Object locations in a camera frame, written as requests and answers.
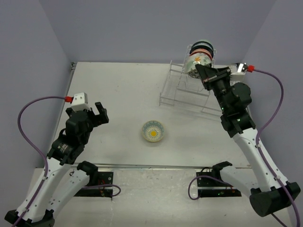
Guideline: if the aluminium table edge rail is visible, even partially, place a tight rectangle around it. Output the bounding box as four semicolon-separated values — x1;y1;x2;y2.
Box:
64;62;77;96

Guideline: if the white leaf pattern bowl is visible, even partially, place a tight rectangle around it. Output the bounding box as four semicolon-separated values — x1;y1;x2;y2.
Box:
184;54;212;79

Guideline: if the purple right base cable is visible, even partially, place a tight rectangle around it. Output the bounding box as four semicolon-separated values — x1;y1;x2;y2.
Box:
187;175;228;201

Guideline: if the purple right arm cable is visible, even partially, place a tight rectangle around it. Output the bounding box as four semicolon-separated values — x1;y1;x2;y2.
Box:
246;65;300;227

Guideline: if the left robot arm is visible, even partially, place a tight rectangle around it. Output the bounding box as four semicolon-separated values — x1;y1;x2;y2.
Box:
4;102;109;227

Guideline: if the pale green rimmed bowl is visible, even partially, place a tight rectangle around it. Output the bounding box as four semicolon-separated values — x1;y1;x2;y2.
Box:
192;39;212;46

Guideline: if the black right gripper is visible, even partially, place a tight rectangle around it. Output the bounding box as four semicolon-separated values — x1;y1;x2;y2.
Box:
196;64;232;114

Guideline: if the dark blue bowl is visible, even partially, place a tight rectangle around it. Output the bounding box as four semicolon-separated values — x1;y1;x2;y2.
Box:
190;44;214;53

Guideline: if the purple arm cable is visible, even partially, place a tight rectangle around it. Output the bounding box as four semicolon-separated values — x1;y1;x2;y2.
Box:
10;96;73;227
246;65;300;227

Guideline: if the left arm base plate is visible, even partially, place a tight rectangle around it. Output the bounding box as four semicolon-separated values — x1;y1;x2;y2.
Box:
74;171;114;198

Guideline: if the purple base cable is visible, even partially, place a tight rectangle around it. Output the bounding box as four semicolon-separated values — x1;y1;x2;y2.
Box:
82;184;122;197
187;175;228;201

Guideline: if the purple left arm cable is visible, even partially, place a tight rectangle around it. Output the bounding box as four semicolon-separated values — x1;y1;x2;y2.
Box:
10;96;73;227

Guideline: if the orange striped bowl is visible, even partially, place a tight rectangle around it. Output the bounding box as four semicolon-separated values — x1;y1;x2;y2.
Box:
189;49;213;59

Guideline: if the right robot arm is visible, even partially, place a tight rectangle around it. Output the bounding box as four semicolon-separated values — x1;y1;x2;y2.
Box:
196;64;301;217

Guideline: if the yellow rimmed sun pattern bowl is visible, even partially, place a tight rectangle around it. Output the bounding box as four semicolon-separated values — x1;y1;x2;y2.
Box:
142;120;165;142

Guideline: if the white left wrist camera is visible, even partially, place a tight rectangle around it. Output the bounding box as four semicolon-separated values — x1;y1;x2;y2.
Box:
71;92;90;112

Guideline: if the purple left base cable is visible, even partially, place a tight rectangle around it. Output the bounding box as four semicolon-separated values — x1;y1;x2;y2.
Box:
82;184;122;197

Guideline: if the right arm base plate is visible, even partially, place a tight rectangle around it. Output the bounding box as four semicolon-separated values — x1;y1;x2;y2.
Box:
196;177;241;198

